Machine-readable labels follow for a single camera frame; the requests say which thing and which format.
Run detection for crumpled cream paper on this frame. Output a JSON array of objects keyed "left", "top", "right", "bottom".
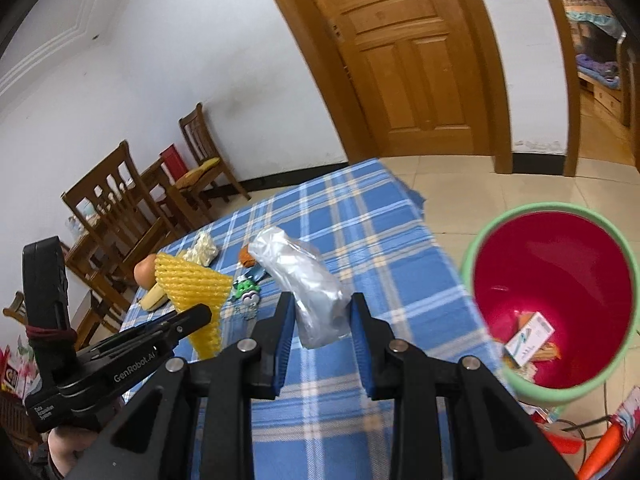
[{"left": 181, "top": 231, "right": 221, "bottom": 266}]

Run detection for wooden panel door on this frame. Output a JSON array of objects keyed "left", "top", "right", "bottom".
[{"left": 295, "top": 0, "right": 476, "bottom": 156}]

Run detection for person's left hand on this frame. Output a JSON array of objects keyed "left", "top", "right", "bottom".
[{"left": 46, "top": 426, "right": 100, "bottom": 480}]

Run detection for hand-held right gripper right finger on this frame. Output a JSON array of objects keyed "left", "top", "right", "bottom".
[{"left": 351, "top": 293, "right": 576, "bottom": 480}]

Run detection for printed colourful packet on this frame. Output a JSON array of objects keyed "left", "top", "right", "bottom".
[{"left": 612, "top": 395, "right": 640, "bottom": 433}]

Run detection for wooden chair with yellow cushion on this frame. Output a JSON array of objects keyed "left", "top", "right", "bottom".
[{"left": 165, "top": 102, "right": 252, "bottom": 216}]

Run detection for thin floor cable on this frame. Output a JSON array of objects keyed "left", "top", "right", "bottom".
[{"left": 550, "top": 385, "right": 617, "bottom": 463}]

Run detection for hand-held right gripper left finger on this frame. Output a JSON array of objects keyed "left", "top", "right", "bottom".
[{"left": 65, "top": 291, "right": 295, "bottom": 480}]

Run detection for tall-backed wooden chair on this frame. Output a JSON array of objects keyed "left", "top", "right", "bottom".
[{"left": 61, "top": 141, "right": 188, "bottom": 291}]

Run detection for red box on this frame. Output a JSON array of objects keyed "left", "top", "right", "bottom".
[{"left": 160, "top": 143, "right": 187, "bottom": 183}]

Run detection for green white small toy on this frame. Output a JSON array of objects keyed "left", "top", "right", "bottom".
[{"left": 232, "top": 277, "right": 262, "bottom": 319}]

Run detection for red bin with green rim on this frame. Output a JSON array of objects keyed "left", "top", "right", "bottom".
[{"left": 461, "top": 201, "right": 640, "bottom": 405}]

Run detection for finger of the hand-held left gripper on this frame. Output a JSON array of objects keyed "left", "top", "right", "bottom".
[
  {"left": 120, "top": 315, "right": 181, "bottom": 341},
  {"left": 80, "top": 304, "right": 214, "bottom": 357}
]

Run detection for teal and white carton box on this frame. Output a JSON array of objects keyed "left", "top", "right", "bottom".
[{"left": 502, "top": 311, "right": 555, "bottom": 368}]

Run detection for large yellow foam fruit net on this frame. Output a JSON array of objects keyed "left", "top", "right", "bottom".
[{"left": 152, "top": 252, "right": 234, "bottom": 361}]

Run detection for yellow banana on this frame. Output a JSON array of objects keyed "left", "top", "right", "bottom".
[{"left": 139, "top": 282, "right": 171, "bottom": 311}]

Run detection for red apple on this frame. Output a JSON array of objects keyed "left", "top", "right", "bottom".
[{"left": 133, "top": 254, "right": 160, "bottom": 289}]

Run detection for colourful cartons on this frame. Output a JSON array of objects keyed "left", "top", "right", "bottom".
[{"left": 0, "top": 345, "right": 38, "bottom": 402}]

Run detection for translucent white plastic bag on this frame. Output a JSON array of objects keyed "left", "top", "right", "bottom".
[{"left": 248, "top": 226, "right": 352, "bottom": 350}]

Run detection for orange plastic tool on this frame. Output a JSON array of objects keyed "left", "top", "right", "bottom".
[{"left": 577, "top": 422, "right": 627, "bottom": 480}]

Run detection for blue plaid tablecloth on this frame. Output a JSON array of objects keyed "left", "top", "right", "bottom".
[{"left": 122, "top": 157, "right": 521, "bottom": 480}]

